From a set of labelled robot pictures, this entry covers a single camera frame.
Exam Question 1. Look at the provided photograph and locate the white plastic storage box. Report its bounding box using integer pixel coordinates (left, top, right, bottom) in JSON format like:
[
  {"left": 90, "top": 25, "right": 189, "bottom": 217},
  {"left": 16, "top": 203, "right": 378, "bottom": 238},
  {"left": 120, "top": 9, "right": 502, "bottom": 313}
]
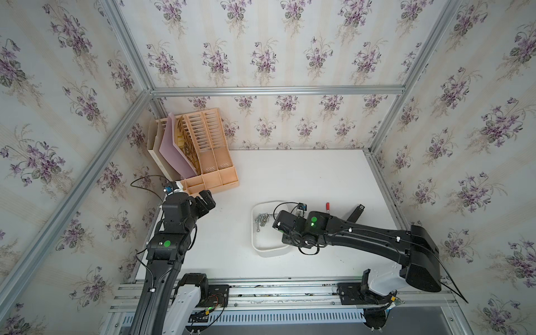
[{"left": 251, "top": 201, "right": 295, "bottom": 258}]

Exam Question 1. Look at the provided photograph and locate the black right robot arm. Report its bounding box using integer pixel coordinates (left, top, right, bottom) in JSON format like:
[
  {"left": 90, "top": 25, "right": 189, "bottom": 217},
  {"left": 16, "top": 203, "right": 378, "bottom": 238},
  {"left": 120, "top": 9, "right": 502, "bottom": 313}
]
[{"left": 272, "top": 210, "right": 441, "bottom": 293}]

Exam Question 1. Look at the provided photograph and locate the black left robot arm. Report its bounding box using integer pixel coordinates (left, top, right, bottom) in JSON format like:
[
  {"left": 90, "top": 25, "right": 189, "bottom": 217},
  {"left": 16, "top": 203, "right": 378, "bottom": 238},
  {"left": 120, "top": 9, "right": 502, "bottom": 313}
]
[{"left": 129, "top": 190, "right": 216, "bottom": 334}]

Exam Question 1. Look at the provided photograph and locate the pile of silver screws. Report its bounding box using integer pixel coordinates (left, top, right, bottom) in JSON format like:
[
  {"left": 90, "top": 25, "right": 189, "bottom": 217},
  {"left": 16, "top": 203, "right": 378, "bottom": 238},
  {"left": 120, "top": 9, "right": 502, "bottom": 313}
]
[{"left": 254, "top": 213, "right": 272, "bottom": 233}]

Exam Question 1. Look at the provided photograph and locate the black rectangular object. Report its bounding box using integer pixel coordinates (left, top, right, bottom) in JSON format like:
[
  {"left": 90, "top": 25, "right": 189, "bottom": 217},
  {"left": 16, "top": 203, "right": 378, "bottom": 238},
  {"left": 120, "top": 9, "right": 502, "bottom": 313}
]
[{"left": 346, "top": 205, "right": 365, "bottom": 223}]

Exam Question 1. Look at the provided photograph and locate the purple folder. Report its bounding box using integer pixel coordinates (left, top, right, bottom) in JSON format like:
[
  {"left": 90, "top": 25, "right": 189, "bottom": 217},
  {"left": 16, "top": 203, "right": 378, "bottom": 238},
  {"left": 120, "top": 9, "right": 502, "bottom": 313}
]
[{"left": 159, "top": 113, "right": 198, "bottom": 179}]

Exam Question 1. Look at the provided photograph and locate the patterned brown book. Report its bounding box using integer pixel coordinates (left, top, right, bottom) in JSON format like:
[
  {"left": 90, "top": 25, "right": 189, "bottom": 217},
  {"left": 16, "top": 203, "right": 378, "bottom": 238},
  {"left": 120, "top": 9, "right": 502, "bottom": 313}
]
[{"left": 174, "top": 117, "right": 201, "bottom": 175}]

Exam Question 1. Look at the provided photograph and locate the peach plastic desk organizer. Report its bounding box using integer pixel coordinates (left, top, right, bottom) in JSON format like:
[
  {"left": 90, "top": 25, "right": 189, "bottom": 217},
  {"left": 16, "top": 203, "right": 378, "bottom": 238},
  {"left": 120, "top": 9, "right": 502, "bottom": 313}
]
[{"left": 158, "top": 108, "right": 240, "bottom": 195}]

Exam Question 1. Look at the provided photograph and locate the beige folder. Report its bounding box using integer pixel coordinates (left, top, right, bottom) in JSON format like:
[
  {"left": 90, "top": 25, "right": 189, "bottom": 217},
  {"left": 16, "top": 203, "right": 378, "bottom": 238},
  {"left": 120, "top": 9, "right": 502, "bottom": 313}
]
[{"left": 147, "top": 120, "right": 180, "bottom": 181}]

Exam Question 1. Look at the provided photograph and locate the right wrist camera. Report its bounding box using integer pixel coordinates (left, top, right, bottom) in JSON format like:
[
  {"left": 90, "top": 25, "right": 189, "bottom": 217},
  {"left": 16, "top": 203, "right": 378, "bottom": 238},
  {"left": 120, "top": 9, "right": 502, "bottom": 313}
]
[{"left": 292, "top": 202, "right": 308, "bottom": 217}]

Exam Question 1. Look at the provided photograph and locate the aluminium front rail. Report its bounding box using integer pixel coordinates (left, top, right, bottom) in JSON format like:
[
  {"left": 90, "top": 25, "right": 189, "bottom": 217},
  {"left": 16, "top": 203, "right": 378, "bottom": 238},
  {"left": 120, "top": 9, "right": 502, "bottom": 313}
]
[{"left": 100, "top": 279, "right": 474, "bottom": 334}]

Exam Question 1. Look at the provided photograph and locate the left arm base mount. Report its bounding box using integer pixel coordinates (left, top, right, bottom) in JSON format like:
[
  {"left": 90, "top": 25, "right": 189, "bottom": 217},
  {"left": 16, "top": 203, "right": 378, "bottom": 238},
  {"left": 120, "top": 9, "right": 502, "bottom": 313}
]
[{"left": 162, "top": 273, "right": 230, "bottom": 334}]

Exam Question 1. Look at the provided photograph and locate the white ribbed cable duct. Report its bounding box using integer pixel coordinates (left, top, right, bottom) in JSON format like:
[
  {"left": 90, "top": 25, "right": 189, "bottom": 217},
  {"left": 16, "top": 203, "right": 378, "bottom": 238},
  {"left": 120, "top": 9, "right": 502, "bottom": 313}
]
[{"left": 121, "top": 308, "right": 367, "bottom": 327}]

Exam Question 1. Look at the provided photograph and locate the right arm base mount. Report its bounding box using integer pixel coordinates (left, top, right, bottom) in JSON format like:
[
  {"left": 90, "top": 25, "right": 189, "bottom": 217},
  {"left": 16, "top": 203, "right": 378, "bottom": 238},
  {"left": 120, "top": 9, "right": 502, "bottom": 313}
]
[{"left": 336, "top": 269, "right": 400, "bottom": 332}]

